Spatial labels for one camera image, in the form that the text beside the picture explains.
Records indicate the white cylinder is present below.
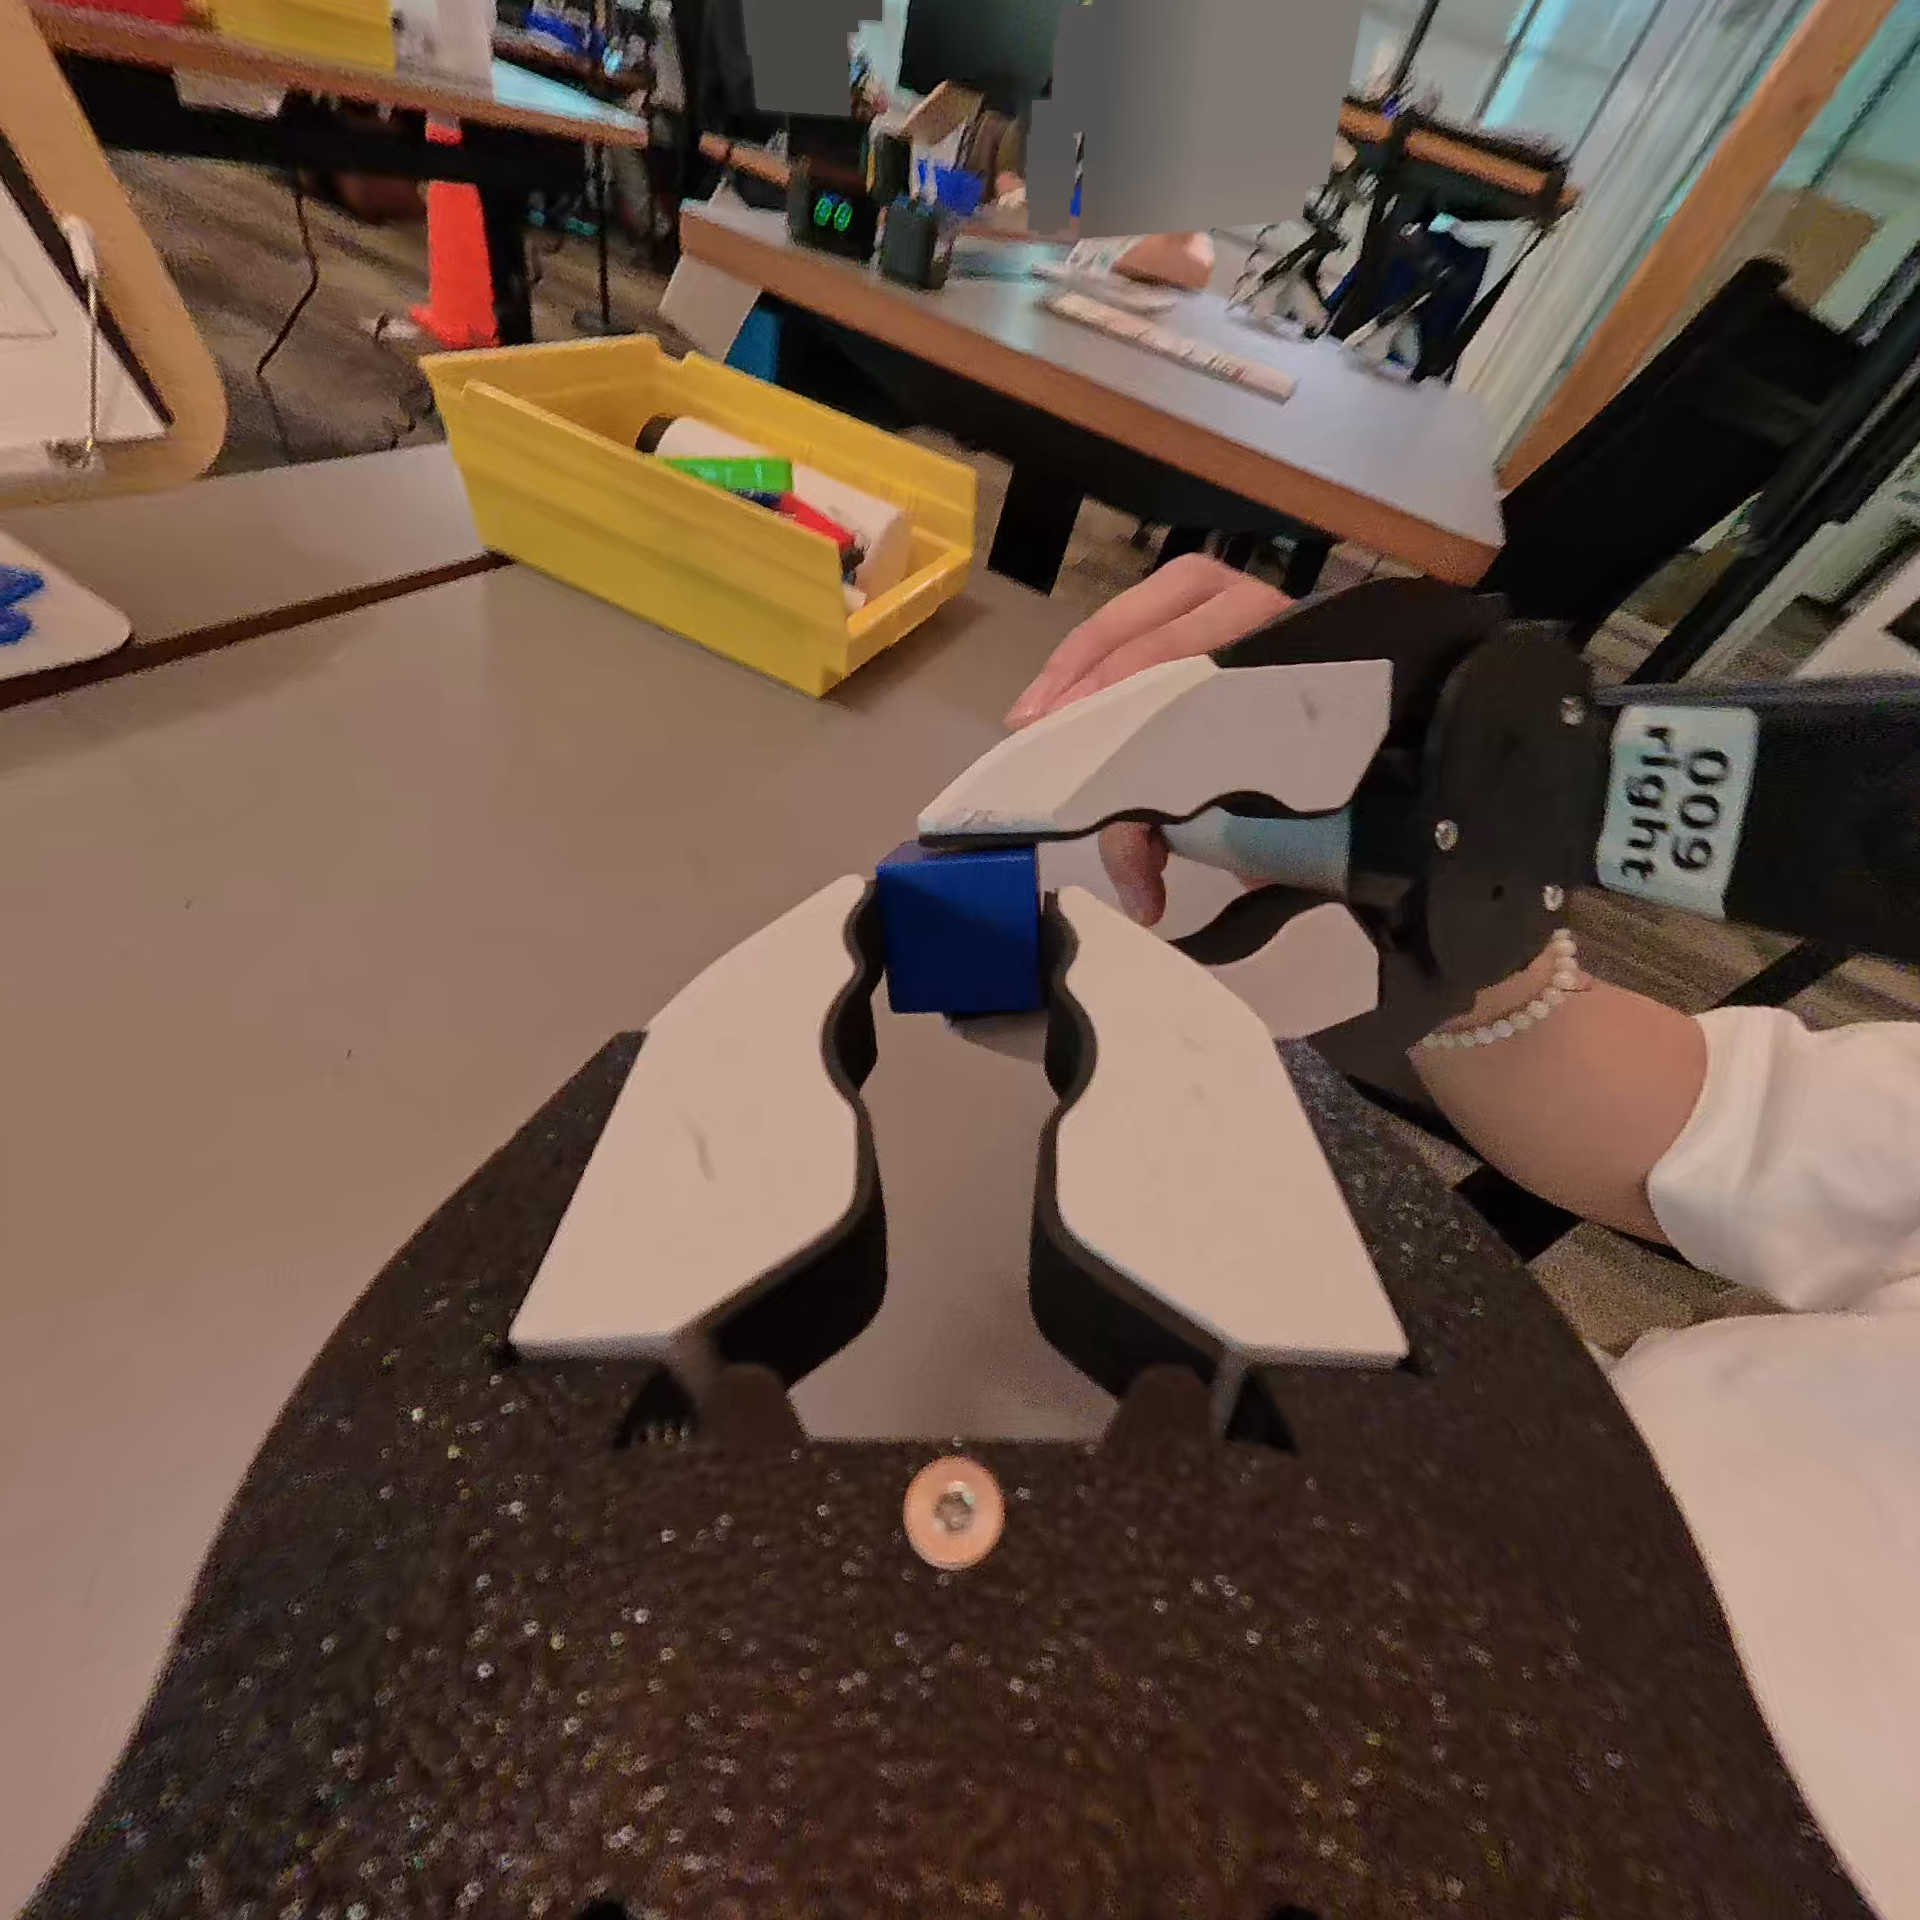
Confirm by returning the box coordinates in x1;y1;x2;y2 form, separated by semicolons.
792;463;911;596

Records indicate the pearl bracelet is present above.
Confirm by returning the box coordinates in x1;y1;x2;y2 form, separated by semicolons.
1417;931;1592;1052

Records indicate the black case with green lights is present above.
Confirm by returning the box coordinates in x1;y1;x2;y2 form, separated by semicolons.
791;155;877;262

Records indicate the white item with blue mark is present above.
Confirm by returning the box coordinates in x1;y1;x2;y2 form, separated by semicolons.
0;530;132;687

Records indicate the person's white shirt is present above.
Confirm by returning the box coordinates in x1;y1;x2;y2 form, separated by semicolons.
1606;1005;1920;1920

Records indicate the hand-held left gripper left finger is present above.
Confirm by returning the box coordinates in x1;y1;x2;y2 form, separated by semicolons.
510;879;892;1388

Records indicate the black office chair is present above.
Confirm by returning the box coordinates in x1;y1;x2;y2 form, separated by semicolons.
1474;262;1861;648

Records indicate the orange traffic cone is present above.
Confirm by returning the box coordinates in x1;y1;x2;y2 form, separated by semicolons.
408;122;499;350

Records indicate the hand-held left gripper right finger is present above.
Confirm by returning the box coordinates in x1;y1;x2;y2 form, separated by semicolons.
1030;884;1409;1398

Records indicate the white cardboard box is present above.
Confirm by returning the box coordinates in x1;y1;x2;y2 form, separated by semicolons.
393;0;496;85

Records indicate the small dark blue object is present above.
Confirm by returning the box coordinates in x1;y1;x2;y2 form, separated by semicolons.
874;840;1048;1022

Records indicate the slim wooden post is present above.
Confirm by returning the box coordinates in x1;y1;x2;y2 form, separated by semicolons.
1499;0;1889;488

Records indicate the person's right hand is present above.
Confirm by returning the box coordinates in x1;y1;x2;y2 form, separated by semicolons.
1004;553;1296;931

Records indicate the person's right forearm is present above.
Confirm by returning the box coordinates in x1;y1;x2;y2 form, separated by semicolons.
1409;973;1714;1249

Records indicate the wooden-top standing desk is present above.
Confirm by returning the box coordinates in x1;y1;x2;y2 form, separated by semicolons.
30;0;649;347

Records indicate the stack of yellow bins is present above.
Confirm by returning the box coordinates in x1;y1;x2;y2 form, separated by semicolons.
210;0;395;71

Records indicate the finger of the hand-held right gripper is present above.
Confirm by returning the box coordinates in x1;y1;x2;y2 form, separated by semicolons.
1169;899;1381;1040
913;656;1397;855

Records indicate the wooden-top equipment cart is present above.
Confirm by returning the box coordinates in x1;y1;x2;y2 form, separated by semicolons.
1334;98;1576;375

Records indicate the instruction sheet on board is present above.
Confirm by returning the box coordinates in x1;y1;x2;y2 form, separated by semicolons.
0;0;229;507

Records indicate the long white strip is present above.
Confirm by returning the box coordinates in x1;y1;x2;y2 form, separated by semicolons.
1051;290;1296;404

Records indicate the yellow plastic bin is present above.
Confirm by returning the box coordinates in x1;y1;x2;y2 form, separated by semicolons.
422;333;976;697

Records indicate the grey-top wood-edged desk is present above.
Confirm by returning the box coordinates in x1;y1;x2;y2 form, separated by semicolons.
680;201;1505;592

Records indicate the dark small box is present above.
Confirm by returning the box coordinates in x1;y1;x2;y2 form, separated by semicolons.
877;195;957;290

